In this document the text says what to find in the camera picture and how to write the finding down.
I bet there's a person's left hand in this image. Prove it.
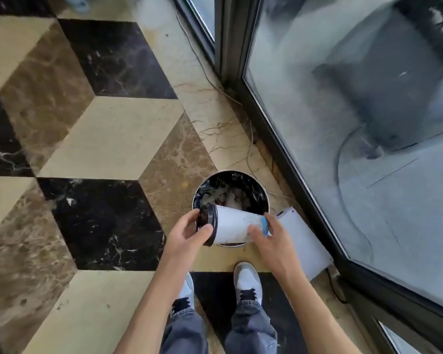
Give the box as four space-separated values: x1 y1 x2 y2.
164 209 214 272

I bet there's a person's right hand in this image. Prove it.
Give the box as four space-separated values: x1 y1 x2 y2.
248 212 302 279

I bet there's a black plastic cup lid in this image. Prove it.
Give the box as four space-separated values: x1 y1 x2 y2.
196 203 218 247

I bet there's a white paper cup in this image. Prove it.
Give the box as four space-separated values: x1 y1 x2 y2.
211 204 269 245

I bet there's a person's left forearm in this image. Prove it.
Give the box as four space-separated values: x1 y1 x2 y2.
112 259 195 354

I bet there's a person's right forearm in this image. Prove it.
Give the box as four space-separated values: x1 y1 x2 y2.
270 267 363 354

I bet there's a round metal trash bin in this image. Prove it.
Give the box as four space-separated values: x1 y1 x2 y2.
191 170 271 248

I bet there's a person's right grey sneaker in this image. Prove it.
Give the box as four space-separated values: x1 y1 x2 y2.
233 261 263 307

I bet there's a person's grey sneaker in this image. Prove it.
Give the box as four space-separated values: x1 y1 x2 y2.
169 272 195 318
233 261 263 307

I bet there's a white crumpled trash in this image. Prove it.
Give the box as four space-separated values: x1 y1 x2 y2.
202 186 253 210

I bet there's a black trash bag liner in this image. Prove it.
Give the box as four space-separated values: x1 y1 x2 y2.
193 172 269 212

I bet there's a person's left grey sneaker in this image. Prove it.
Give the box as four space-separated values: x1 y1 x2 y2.
169 272 195 318

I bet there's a person's right jeans leg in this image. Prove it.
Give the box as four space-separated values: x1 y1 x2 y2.
224 299 278 354

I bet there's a person's jeans leg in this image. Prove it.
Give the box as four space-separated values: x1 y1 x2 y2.
224 299 278 354
160 307 209 354

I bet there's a person's left jeans leg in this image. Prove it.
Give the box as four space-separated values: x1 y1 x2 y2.
160 307 209 354

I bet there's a large glass window pane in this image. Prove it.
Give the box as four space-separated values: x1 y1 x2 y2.
243 0 443 314

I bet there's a dark grey outdoor unit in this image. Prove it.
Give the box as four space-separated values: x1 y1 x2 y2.
313 0 443 152

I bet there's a black cable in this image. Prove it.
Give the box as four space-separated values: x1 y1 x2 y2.
324 268 348 305

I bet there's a grey outdoor hose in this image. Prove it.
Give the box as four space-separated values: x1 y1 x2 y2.
334 124 378 263

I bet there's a thin white cable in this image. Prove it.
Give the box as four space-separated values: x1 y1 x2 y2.
173 5 300 208

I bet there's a dark metal window frame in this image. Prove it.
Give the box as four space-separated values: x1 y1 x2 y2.
170 0 443 354

